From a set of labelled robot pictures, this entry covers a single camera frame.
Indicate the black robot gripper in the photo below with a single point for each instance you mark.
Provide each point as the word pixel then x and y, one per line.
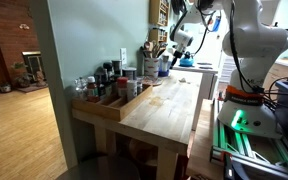
pixel 180 52

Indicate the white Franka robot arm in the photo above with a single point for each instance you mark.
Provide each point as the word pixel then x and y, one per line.
pixel 257 50

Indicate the dark glass bottle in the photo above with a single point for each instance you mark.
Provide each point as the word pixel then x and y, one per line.
pixel 101 85

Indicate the red sauce bottle white cap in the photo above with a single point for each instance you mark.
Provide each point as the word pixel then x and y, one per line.
pixel 92 89

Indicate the clear glass bottle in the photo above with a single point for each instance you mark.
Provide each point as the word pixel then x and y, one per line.
pixel 80 88

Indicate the blue kettle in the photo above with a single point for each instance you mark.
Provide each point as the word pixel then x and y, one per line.
pixel 187 61

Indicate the metal ladle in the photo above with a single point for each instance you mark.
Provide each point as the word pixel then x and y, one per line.
pixel 163 48

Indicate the wooden spatula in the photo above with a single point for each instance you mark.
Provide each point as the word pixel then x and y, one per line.
pixel 156 49

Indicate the white red patterned utensil crock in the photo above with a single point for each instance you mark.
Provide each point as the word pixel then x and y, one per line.
pixel 151 67

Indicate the colourful patterned trivet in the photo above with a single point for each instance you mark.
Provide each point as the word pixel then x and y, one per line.
pixel 150 81

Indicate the wooden spoon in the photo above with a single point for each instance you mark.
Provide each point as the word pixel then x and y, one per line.
pixel 148 46

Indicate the white refrigerator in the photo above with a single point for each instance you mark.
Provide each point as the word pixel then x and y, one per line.
pixel 212 46

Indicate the small glass spice jar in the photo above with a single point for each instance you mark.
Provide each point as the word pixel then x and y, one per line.
pixel 139 88

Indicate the small black container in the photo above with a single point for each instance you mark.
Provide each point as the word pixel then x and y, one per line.
pixel 129 74

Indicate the white label spice jar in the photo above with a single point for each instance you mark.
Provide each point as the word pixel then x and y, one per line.
pixel 132 90

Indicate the red cap spice jar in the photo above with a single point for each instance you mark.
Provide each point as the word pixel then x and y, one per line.
pixel 122 86

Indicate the black grinder with silver band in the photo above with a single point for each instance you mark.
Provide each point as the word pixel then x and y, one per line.
pixel 117 67

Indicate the black pepper grinder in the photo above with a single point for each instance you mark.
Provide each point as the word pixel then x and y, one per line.
pixel 108 68

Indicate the wooden spice tray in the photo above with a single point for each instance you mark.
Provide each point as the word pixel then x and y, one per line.
pixel 112 108

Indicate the wooden robot platform board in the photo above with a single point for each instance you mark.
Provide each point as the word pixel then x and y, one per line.
pixel 200 143

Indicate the wooden bowl under table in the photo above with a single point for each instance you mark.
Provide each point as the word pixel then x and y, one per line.
pixel 142 153

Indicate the light wood drawer cabinet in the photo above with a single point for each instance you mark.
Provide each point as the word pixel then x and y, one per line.
pixel 280 71

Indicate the small brown figurine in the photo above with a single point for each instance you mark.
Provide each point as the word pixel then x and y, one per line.
pixel 41 79

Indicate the dark fireplace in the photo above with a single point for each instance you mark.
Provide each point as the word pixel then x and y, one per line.
pixel 33 65

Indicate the green potted plant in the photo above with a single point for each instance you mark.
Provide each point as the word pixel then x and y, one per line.
pixel 22 75

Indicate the small white pot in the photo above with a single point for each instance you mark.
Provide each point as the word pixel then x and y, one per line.
pixel 5 87

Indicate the wooden wall spice rack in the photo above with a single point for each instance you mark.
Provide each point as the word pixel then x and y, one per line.
pixel 159 15

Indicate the white wall outlet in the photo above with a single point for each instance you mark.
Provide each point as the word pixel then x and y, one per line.
pixel 123 56

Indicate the aluminium rail frame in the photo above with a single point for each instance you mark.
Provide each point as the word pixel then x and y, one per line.
pixel 244 146

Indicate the small wall ornament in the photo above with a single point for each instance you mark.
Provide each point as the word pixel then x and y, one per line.
pixel 24 26

